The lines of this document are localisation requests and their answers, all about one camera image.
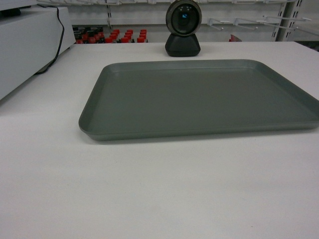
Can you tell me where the grey rectangular serving tray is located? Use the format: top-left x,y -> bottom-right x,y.
79,59 -> 319,141

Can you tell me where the black round barcode scanner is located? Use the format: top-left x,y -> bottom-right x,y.
165,0 -> 202,57

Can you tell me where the red cap bottles row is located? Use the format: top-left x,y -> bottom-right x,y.
73,26 -> 148,44

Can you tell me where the white cash register box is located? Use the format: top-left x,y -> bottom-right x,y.
0,6 -> 75,98

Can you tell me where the black register cable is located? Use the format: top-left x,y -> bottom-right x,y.
33,6 -> 65,75

